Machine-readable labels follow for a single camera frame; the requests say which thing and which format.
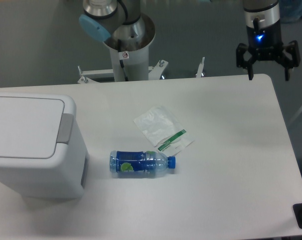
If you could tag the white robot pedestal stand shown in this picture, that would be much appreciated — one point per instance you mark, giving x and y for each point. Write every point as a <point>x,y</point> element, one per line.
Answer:
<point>126,66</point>

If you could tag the white green plastic pouch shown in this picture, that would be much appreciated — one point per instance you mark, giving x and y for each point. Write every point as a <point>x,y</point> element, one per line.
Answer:
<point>163,130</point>

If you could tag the white plastic trash can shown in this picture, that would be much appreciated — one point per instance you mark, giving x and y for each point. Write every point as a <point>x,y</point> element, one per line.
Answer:
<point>60,176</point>

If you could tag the silver robot arm blue cap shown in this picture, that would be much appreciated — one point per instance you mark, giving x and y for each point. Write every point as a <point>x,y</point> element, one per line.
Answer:
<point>127,33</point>

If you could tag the blue label plastic bottle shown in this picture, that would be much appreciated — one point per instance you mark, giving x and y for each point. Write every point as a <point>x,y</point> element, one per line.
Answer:
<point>148,164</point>

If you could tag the silver black robot wrist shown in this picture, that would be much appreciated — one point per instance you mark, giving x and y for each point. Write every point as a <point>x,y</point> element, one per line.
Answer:
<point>267,11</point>

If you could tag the white trash can lid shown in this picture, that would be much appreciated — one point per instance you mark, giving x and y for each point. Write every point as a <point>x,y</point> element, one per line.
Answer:
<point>29,125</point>

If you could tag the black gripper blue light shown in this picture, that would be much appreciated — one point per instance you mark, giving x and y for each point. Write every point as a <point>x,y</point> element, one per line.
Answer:
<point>267,45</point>

